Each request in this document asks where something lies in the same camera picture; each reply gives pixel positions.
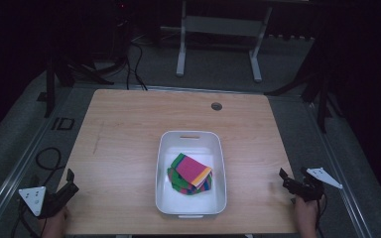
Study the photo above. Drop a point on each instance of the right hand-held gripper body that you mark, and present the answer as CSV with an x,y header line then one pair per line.
x,y
311,188

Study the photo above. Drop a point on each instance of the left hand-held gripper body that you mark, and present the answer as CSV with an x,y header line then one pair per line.
x,y
51,201

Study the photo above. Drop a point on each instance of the person's left hand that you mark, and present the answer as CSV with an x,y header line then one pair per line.
x,y
55,224

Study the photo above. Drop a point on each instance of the person's right hand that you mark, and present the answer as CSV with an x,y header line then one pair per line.
x,y
306,216

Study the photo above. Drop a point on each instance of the pink striped cloth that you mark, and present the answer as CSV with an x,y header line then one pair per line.
x,y
191,170

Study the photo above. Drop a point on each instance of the black tripod stand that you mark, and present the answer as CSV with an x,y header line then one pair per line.
x,y
63,72
320,89

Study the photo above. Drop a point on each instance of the grey table grommet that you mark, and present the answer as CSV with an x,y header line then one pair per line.
x,y
216,106

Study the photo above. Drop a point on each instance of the white plastic basin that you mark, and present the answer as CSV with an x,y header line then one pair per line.
x,y
191,205

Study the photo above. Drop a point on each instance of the green striped cloth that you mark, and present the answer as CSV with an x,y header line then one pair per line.
x,y
178,183

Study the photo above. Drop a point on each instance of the white metal stand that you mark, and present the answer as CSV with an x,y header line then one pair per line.
x,y
218,26

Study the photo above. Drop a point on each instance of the metal floor rail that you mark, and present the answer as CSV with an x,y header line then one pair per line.
x,y
340,185
16,168

